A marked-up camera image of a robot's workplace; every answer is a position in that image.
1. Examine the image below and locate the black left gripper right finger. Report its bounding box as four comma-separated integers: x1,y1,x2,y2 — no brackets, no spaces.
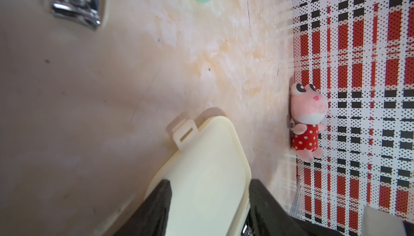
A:
249,179,340,236

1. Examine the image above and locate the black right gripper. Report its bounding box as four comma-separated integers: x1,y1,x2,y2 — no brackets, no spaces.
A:
362,206,414,236

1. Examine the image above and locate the cream manicure case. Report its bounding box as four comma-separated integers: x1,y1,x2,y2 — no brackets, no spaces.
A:
146,116,252,236

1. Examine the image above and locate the pink frog plush red dress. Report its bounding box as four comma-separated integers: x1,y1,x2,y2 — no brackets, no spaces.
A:
290,83,328,163

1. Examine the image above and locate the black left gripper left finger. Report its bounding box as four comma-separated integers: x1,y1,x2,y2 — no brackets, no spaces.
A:
115,179,172,236

